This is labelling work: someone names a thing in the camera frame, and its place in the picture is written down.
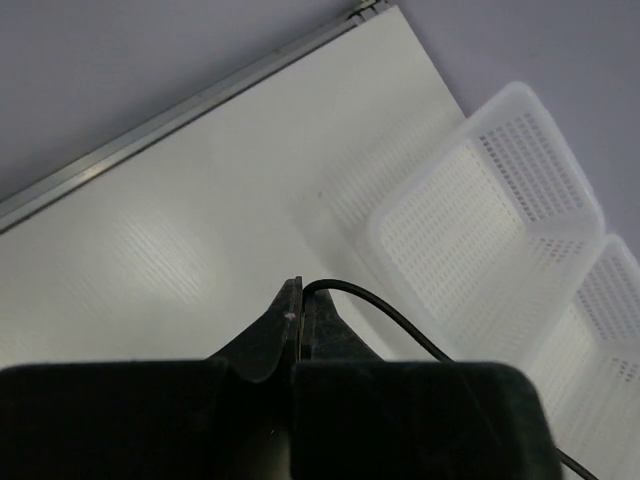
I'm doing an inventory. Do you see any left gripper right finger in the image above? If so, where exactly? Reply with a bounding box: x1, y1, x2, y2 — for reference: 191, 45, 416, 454
299, 290, 381, 361

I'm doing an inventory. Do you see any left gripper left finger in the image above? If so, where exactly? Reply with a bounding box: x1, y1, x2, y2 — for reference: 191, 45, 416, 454
210, 277, 303, 384

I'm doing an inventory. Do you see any thin black wire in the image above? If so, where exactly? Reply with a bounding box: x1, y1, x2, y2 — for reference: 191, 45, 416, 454
301, 279, 601, 480

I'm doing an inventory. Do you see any left white plastic basket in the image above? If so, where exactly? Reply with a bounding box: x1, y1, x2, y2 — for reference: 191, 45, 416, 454
367, 82, 605, 367

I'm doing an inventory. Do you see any white plastic basket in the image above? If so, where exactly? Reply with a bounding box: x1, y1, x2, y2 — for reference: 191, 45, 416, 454
527, 235, 639, 479
367, 82, 605, 367

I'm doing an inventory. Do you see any middle white plastic basket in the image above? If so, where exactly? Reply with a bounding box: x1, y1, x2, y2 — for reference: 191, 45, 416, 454
527, 235, 639, 479

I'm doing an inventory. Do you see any aluminium rail frame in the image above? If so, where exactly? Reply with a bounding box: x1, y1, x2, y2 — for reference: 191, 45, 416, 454
1, 1, 392, 232

